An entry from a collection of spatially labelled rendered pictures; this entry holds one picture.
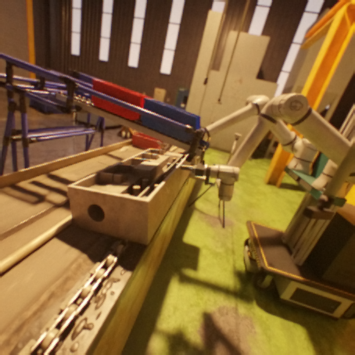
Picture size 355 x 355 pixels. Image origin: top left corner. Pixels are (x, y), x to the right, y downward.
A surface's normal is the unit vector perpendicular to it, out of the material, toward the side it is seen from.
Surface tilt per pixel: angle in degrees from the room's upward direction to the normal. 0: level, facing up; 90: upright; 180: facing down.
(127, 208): 90
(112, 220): 90
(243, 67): 90
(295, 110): 91
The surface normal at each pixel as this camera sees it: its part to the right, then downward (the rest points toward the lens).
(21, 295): 0.22, -0.91
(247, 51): -0.27, 0.29
